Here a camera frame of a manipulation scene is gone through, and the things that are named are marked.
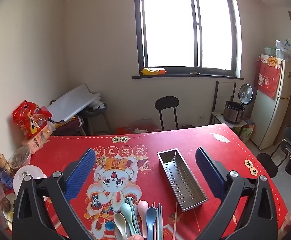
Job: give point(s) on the clear plastic containers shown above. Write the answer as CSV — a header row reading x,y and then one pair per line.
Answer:
x,y
280,48

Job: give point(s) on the plate with food scraps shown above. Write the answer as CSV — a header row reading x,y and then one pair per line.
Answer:
x,y
6,205

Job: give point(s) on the white side table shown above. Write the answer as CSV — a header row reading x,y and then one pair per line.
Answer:
x,y
219,116

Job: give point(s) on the metal perforated utensil tray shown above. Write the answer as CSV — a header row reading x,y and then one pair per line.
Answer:
x,y
183,180

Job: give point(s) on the beige spoon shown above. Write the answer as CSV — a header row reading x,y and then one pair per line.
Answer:
x,y
120,221

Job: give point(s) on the beige refrigerator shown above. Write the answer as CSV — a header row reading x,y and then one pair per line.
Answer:
x,y
273,120

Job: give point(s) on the green chopstick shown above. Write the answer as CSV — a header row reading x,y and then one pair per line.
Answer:
x,y
161,225
130,200

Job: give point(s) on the dark red cloth pile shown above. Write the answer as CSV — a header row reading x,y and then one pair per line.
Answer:
x,y
70,127

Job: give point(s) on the stool with dark cushion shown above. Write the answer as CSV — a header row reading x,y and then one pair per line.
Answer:
x,y
95,112

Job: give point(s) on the silver pressure cooker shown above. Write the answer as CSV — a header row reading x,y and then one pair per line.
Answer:
x,y
233,112

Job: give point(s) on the white wall socket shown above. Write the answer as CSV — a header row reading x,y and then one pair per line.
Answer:
x,y
199,117

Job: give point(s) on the red plastic bags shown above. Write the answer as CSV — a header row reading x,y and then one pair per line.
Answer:
x,y
125,130

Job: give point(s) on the blue spoon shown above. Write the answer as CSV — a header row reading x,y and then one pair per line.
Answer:
x,y
151,216

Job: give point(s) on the small metal dish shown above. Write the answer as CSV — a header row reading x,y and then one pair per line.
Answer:
x,y
194,73

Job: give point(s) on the printed shopping bag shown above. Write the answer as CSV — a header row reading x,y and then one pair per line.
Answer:
x,y
246,132

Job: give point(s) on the pink spoon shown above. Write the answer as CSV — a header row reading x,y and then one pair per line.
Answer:
x,y
143,206

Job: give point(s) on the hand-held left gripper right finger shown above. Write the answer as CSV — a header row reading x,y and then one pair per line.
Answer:
x,y
210,173

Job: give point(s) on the black round-back chair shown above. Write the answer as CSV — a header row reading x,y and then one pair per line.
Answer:
x,y
266,160
166,103

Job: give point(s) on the mint green spoon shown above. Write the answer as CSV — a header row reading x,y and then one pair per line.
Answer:
x,y
126,208

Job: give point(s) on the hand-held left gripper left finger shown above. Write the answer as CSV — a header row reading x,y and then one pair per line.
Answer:
x,y
81,172

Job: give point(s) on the red snack bag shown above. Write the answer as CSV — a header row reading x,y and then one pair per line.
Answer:
x,y
28,117

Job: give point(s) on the yellow snack packet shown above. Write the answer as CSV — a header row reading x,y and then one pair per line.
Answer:
x,y
153,71

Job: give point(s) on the clear glass bowl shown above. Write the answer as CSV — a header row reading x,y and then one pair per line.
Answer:
x,y
19,158

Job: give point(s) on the dark framed window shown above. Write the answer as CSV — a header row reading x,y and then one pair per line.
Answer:
x,y
168,25

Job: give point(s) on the red printed cloth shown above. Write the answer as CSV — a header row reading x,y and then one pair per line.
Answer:
x,y
268,80

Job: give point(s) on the red printed table mat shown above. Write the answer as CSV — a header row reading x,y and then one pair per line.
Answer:
x,y
180,140

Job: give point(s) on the pink carton box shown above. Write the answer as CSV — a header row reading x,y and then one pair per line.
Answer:
x,y
36,141

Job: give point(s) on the blue plastic object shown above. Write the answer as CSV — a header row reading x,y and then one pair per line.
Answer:
x,y
6,180

